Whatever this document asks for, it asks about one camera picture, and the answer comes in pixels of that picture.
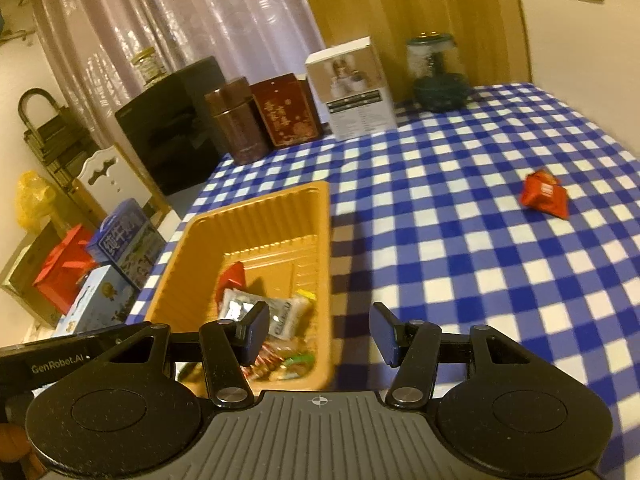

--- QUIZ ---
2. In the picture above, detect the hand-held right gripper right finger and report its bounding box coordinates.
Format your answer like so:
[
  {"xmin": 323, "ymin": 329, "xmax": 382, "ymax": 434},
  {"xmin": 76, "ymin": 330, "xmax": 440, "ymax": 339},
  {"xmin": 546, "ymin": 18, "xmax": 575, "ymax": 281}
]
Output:
[{"xmin": 368, "ymin": 302, "xmax": 535, "ymax": 409}]

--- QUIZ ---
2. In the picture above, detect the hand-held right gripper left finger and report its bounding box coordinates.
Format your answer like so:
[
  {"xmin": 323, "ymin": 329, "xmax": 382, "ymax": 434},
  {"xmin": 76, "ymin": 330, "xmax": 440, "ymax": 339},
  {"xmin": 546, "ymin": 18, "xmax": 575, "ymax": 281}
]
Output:
[{"xmin": 107, "ymin": 301, "xmax": 271, "ymax": 409}]

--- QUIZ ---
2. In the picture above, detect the red striped snack packet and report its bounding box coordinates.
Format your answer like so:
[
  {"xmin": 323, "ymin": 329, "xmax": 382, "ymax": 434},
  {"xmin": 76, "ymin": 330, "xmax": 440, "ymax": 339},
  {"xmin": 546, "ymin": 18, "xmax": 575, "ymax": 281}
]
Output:
[{"xmin": 241, "ymin": 341, "xmax": 282, "ymax": 382}]

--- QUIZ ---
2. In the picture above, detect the clear silver snack packet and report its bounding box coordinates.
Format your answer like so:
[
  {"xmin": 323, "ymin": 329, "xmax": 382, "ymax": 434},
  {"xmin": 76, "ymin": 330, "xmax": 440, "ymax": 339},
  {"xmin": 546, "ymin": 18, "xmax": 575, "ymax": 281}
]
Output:
[{"xmin": 219, "ymin": 288, "xmax": 274, "ymax": 328}]

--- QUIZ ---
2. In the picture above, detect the green snack packet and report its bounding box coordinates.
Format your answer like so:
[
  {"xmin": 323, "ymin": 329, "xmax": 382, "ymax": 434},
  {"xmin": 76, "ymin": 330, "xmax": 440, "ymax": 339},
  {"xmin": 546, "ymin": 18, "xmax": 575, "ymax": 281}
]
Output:
[{"xmin": 279, "ymin": 354, "xmax": 315, "ymax": 377}]

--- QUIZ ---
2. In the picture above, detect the small red gold candy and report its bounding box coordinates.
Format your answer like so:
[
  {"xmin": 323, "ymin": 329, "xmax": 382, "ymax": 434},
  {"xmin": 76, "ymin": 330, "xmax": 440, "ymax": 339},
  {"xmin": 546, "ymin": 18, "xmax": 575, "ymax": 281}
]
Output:
[{"xmin": 218, "ymin": 262, "xmax": 246, "ymax": 302}]

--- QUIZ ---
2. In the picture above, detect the orange plastic tray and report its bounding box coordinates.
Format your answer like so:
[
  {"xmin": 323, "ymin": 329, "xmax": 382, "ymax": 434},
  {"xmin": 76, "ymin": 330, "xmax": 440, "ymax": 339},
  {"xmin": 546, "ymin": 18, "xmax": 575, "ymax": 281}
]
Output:
[{"xmin": 144, "ymin": 180, "xmax": 333, "ymax": 393}]

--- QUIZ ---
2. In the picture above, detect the light blue printed box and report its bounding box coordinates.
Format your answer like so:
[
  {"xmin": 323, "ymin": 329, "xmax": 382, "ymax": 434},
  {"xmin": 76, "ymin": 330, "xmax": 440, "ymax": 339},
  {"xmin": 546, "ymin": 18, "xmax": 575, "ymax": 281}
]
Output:
[{"xmin": 52, "ymin": 264, "xmax": 141, "ymax": 337}]

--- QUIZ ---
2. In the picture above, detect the red gift box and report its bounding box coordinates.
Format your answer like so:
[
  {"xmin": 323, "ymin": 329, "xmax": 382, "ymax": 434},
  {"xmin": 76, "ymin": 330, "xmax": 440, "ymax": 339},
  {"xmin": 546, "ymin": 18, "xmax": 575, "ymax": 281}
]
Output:
[{"xmin": 32, "ymin": 224, "xmax": 99, "ymax": 316}]

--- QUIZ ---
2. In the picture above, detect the brown cardboard box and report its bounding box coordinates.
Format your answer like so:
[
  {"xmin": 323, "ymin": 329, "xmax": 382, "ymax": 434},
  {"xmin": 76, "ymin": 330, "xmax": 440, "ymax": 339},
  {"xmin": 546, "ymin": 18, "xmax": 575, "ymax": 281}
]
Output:
[{"xmin": 0, "ymin": 220, "xmax": 62, "ymax": 327}]

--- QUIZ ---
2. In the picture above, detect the blue white checked tablecloth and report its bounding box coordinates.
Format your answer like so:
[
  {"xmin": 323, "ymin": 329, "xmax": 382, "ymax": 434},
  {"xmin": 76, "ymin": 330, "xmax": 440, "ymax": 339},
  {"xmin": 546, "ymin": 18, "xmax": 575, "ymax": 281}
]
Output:
[{"xmin": 125, "ymin": 81, "xmax": 640, "ymax": 411}]

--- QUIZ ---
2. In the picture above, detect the blue milk carton box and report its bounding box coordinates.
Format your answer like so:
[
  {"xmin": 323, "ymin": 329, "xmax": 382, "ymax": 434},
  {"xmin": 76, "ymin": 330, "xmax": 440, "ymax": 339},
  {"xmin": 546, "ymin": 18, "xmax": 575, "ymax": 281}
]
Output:
[{"xmin": 85, "ymin": 198, "xmax": 166, "ymax": 292}]

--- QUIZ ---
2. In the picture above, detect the yellow plastic bag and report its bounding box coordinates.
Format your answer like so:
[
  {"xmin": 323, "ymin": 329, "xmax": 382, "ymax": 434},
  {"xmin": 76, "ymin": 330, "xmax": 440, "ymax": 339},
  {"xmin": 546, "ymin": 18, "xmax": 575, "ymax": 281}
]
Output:
[{"xmin": 15, "ymin": 170, "xmax": 59, "ymax": 234}]

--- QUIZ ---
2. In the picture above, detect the white carved chair back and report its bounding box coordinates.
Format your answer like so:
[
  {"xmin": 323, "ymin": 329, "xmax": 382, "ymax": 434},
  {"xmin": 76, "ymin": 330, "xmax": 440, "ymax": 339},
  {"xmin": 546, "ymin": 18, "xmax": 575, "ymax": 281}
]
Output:
[{"xmin": 75, "ymin": 142, "xmax": 172, "ymax": 222}]

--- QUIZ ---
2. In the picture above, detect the brown cylindrical canister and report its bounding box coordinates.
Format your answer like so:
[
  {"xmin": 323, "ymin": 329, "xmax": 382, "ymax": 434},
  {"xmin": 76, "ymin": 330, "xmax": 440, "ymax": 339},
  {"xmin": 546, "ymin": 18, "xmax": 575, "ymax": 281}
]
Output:
[{"xmin": 203, "ymin": 76, "xmax": 274, "ymax": 166}]

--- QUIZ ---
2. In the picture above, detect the red snack packet white label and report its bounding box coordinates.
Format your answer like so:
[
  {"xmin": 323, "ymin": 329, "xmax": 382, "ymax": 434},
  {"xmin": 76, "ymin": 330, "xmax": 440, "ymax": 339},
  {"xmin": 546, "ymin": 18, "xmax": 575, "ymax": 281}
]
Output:
[{"xmin": 519, "ymin": 170, "xmax": 571, "ymax": 219}]

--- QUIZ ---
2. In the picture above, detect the black box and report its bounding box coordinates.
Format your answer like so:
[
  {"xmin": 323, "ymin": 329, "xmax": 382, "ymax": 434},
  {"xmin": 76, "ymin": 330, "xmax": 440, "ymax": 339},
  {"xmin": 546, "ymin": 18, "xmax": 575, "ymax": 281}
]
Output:
[{"xmin": 114, "ymin": 56, "xmax": 232, "ymax": 197}]

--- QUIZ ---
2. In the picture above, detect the dark red tin box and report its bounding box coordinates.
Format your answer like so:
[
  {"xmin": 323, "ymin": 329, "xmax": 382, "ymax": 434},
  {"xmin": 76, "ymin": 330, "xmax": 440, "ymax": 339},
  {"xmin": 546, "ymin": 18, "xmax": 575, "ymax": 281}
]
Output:
[{"xmin": 249, "ymin": 72, "xmax": 324, "ymax": 150}]

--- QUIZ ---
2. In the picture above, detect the white printed carton box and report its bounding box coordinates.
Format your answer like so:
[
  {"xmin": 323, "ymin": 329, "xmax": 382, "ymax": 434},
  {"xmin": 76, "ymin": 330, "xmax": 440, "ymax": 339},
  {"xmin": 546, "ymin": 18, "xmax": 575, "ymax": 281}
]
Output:
[{"xmin": 305, "ymin": 36, "xmax": 399, "ymax": 142}]

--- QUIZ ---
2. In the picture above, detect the glass jar with green base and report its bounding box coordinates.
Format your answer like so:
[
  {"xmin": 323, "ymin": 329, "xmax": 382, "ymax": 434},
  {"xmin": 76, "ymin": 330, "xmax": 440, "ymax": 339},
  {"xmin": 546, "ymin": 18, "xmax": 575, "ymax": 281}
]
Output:
[{"xmin": 405, "ymin": 31, "xmax": 471, "ymax": 113}]

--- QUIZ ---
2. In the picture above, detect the small glass jar gold lid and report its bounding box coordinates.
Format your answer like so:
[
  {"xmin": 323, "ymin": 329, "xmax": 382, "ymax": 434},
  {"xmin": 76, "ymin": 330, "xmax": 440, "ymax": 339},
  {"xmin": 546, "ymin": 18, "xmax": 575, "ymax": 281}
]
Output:
[{"xmin": 130, "ymin": 47, "xmax": 169, "ymax": 85}]

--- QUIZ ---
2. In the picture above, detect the sheer patterned curtain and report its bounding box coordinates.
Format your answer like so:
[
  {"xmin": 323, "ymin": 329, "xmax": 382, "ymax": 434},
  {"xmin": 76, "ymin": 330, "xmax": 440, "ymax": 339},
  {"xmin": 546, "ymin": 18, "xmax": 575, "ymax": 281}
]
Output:
[{"xmin": 30, "ymin": 0, "xmax": 327, "ymax": 163}]

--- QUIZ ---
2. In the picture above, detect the wooden door panel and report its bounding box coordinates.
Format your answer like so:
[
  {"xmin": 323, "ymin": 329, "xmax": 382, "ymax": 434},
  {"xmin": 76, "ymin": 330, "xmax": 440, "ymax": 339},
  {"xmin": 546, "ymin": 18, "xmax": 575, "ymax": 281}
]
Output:
[{"xmin": 290, "ymin": 0, "xmax": 532, "ymax": 107}]

